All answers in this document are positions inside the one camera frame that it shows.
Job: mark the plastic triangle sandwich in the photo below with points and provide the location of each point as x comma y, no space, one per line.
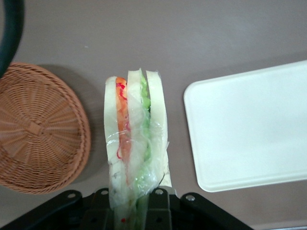
156,107

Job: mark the round brown wicker basket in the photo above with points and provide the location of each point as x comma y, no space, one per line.
36,131

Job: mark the cream rectangular tray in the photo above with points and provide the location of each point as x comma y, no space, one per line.
239,131

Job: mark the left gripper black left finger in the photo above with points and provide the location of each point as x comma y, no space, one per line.
98,215

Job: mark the brown tablecloth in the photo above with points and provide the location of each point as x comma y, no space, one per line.
144,36

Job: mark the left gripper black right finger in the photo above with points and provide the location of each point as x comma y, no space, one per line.
158,215

